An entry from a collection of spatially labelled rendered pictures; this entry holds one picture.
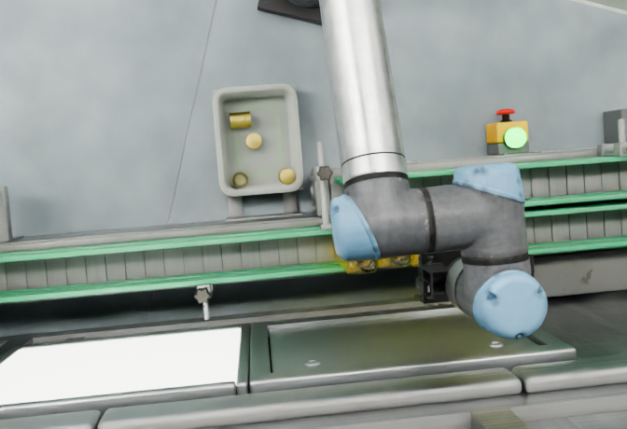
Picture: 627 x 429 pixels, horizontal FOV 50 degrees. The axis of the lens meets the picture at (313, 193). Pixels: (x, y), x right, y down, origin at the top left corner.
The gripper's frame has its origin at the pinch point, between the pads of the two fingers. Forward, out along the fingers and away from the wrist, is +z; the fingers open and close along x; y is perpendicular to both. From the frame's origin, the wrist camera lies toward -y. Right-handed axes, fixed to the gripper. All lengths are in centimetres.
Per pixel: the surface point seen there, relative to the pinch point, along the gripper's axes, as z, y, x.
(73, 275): 31, 66, 2
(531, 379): -20.4, -5.0, 13.2
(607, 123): 41, -51, -21
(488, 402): -22.0, 1.5, 15.1
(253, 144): 37, 29, -21
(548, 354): -13.2, -10.5, 12.5
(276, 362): -3.3, 27.9, 13.0
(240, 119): 38, 31, -27
